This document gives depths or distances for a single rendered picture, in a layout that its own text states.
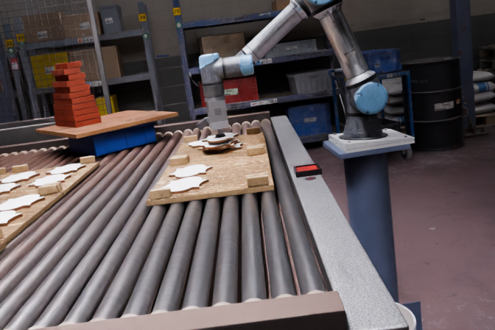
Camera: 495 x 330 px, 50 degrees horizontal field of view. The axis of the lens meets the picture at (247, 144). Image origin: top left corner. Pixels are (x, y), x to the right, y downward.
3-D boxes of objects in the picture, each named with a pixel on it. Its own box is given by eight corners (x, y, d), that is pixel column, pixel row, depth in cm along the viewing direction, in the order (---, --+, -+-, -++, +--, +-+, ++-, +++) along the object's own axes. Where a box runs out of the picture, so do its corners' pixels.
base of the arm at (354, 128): (373, 132, 216) (372, 107, 214) (389, 136, 201) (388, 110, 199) (338, 135, 213) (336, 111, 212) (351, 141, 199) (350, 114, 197)
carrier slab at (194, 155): (264, 135, 223) (263, 132, 223) (268, 156, 183) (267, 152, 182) (182, 146, 223) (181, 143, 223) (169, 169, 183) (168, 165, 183)
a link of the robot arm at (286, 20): (314, -27, 202) (222, 61, 208) (317, -31, 191) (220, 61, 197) (334, -4, 204) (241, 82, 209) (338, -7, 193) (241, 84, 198)
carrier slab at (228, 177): (268, 157, 182) (267, 152, 182) (274, 190, 142) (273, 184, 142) (168, 169, 183) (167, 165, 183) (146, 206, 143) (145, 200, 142)
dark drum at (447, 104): (448, 135, 583) (443, 55, 566) (476, 145, 524) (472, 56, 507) (397, 143, 579) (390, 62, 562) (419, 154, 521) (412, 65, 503)
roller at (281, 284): (261, 127, 270) (260, 118, 269) (306, 338, 79) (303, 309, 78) (251, 129, 270) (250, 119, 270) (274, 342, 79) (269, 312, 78)
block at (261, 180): (269, 183, 143) (267, 173, 143) (269, 185, 142) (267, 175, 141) (247, 185, 144) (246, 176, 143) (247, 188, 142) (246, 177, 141)
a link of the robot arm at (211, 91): (203, 86, 187) (201, 85, 195) (205, 99, 188) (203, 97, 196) (224, 83, 188) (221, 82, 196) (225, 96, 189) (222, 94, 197)
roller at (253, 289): (251, 129, 271) (250, 120, 270) (273, 342, 79) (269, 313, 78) (241, 130, 271) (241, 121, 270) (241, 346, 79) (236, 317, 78)
